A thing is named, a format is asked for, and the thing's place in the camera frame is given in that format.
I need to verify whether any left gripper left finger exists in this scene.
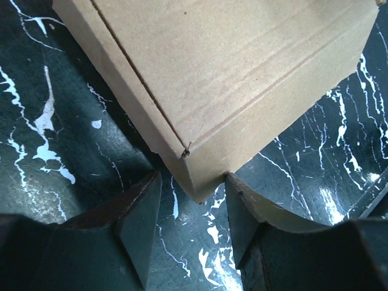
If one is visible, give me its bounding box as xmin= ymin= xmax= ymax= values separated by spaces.
xmin=1 ymin=171 xmax=162 ymax=290

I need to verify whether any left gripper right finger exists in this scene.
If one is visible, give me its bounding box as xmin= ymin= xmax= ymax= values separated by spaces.
xmin=225 ymin=173 xmax=387 ymax=290

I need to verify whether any brown cardboard box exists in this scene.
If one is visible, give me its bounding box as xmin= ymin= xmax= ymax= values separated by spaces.
xmin=53 ymin=1 xmax=379 ymax=204

